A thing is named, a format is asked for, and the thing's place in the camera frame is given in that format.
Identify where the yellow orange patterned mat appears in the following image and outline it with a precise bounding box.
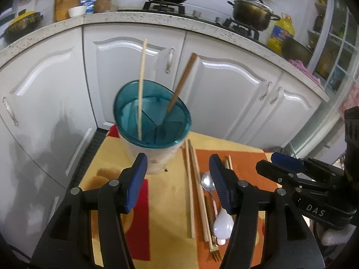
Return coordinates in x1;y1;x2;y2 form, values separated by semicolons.
77;123;281;269

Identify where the glass door cabinet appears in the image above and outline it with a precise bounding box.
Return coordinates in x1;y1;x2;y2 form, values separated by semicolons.
306;0;359;96

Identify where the metal spoon with pink handle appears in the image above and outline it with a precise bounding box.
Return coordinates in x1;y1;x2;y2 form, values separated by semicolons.
201;171;222;222

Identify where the gold fork with brown handle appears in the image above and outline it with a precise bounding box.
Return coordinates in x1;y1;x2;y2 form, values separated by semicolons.
206;195;221;262

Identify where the pink dish cloth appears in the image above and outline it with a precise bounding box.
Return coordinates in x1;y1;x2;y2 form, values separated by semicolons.
289;59;322;86

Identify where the dark cooking pot with lid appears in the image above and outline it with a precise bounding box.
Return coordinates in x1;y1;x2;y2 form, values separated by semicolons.
227;0;281;31

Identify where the light wooden chopstick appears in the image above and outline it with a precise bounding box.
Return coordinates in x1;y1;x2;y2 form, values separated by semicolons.
184;139;196;239
191;146;213;243
137;39;148;140
188;139;209;242

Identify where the dark brown wooden chopstick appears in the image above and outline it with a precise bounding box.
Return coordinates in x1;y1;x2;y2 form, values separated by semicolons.
167;53;198;113

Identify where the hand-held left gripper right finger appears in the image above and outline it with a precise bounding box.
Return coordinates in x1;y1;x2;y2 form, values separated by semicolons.
210;154;324;269

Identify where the white floral utensil holder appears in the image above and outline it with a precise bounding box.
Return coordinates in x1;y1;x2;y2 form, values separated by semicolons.
113;80;192;175

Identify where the gas stove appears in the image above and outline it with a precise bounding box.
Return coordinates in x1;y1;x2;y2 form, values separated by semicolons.
118;0;260;41

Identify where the person's right hand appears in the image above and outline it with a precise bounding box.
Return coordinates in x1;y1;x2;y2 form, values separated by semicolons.
322;224;357;247

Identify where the white ceramic spoon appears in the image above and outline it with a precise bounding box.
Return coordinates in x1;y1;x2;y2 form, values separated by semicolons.
213;209;234;245

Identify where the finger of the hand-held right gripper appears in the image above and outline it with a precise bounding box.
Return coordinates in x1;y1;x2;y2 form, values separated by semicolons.
271;153;343;176
256;160;309;191

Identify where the dark empty wok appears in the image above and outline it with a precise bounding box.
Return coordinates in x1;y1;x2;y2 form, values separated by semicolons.
281;38;314;65

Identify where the pan with yellow lid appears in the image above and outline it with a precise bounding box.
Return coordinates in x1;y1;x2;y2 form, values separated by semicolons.
0;11;44;44

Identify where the small white bowl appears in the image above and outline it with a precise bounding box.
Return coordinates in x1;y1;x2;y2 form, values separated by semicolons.
68;5;88;18

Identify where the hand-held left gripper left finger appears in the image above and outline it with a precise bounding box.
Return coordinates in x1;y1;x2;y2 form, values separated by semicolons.
31;153;148;269

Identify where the yellow cooking oil bottle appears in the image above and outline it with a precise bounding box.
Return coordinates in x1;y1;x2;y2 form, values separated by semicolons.
266;13;296;56

